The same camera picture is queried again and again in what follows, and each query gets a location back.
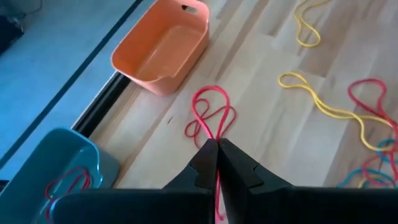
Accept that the teal rubber band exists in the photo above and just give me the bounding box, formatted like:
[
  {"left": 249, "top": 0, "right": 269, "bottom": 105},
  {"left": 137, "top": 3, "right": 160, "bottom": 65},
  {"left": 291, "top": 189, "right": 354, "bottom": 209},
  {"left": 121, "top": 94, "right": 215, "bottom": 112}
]
[{"left": 337, "top": 138, "right": 398, "bottom": 189}]

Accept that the yellow rubber band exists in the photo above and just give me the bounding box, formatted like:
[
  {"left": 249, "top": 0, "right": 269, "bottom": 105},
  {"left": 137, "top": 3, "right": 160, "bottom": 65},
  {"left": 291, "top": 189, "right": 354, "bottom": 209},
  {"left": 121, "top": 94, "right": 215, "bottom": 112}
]
[
  {"left": 278, "top": 72, "right": 396, "bottom": 152},
  {"left": 294, "top": 0, "right": 333, "bottom": 49}
]

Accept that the orange plastic basket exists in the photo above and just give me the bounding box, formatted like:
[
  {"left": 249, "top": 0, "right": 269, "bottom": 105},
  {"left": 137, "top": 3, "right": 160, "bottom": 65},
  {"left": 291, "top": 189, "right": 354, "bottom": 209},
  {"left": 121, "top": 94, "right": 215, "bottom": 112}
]
[{"left": 111, "top": 0, "right": 211, "bottom": 96}]

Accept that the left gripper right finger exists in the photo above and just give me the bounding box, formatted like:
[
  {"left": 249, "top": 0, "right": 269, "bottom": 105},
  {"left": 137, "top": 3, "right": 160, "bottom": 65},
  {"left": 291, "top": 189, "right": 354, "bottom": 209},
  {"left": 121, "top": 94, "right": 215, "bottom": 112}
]
[{"left": 218, "top": 138, "right": 398, "bottom": 224}]

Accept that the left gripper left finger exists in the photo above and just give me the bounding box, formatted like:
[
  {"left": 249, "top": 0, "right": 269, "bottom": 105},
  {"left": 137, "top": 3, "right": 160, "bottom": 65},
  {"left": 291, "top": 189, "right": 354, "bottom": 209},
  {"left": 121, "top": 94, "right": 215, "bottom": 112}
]
[{"left": 51, "top": 138, "right": 219, "bottom": 224}]

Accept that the red rubber band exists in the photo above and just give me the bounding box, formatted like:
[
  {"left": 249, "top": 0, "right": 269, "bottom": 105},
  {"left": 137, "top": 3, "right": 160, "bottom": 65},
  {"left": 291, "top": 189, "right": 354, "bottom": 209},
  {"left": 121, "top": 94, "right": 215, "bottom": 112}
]
[
  {"left": 362, "top": 155, "right": 398, "bottom": 187},
  {"left": 347, "top": 78, "right": 398, "bottom": 150},
  {"left": 44, "top": 166, "right": 93, "bottom": 222},
  {"left": 184, "top": 85, "right": 238, "bottom": 221}
]

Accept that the grey plastic basket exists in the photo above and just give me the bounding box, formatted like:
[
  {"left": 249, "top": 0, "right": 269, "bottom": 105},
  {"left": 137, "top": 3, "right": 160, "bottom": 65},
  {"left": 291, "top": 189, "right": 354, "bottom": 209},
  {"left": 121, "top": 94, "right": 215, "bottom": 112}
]
[{"left": 0, "top": 127, "right": 121, "bottom": 224}]

